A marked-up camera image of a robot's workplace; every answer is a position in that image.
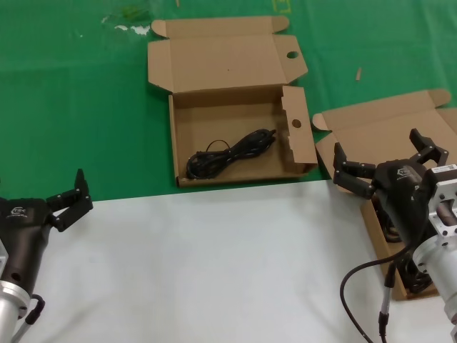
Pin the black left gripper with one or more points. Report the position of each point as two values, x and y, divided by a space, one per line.
21 232

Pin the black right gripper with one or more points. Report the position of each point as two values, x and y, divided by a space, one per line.
400 193

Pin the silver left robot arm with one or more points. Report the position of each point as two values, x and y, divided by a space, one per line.
9 307

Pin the open cardboard box with holes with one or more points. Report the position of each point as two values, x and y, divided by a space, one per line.
228 107

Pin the small wooden stick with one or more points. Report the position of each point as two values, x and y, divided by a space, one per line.
358 75

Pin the green mat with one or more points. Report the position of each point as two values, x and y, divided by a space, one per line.
71 89

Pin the white tape scraps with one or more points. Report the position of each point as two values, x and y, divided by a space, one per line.
137 29

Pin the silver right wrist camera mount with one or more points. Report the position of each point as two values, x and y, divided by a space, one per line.
444 200

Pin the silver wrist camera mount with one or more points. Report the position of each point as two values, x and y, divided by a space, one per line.
444 200
3 255

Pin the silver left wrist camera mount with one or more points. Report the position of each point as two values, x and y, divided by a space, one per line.
3 255

